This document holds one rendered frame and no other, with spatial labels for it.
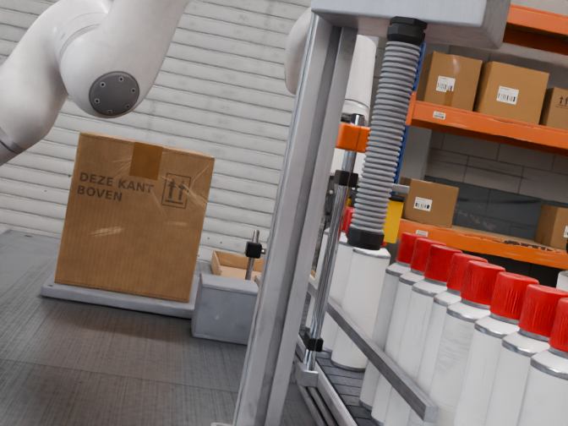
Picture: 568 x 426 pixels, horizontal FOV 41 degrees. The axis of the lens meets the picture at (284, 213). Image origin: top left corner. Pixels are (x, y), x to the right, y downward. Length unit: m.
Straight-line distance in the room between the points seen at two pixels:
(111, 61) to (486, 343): 0.67
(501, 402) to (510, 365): 0.03
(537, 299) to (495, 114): 4.20
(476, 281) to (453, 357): 0.07
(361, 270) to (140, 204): 0.50
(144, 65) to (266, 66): 4.12
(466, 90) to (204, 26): 1.76
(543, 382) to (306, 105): 0.39
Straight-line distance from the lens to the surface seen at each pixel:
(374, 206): 0.70
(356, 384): 1.00
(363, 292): 1.03
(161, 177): 1.38
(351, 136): 0.89
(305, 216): 0.80
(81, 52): 1.11
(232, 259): 2.02
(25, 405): 0.89
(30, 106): 1.17
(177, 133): 5.22
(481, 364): 0.64
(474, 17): 0.71
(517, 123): 4.74
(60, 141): 5.35
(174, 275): 1.40
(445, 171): 5.49
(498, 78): 4.79
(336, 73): 0.80
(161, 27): 1.12
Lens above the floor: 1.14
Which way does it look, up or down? 4 degrees down
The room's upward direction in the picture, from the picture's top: 11 degrees clockwise
